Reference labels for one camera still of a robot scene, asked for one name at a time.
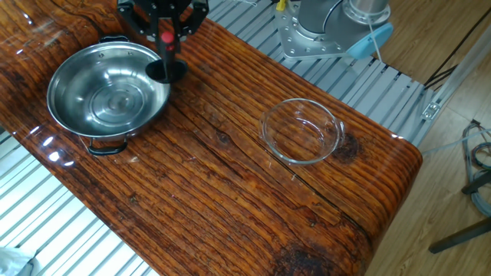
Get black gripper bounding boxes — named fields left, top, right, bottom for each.
left=117, top=0, right=210, bottom=41

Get black ladle red accents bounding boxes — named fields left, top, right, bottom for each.
left=144, top=30, right=189, bottom=84

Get clear glass bowl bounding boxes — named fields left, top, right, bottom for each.
left=259, top=97, right=346, bottom=166

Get wood pattern table cover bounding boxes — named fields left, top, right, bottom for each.
left=0, top=0, right=423, bottom=276

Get blue white crumpled package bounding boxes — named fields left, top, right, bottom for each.
left=0, top=246, right=38, bottom=276

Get thin white tube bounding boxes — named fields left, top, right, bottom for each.
left=421, top=128, right=491, bottom=156

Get dark stand leg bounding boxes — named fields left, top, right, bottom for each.
left=428, top=217, right=491, bottom=255
left=461, top=170, right=491, bottom=196

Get steel bowl black handles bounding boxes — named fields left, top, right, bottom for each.
left=46, top=34, right=173, bottom=156

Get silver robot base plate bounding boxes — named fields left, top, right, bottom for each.
left=274, top=0, right=364, bottom=61

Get black floor cables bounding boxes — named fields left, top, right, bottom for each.
left=423, top=6, right=491, bottom=91

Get metal corner bracket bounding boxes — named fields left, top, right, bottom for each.
left=421, top=101, right=441, bottom=122

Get aluminium frame rail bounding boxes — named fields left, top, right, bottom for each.
left=420, top=23, right=491, bottom=123

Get grey coiled cable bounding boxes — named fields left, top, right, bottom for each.
left=462, top=119, right=491, bottom=218

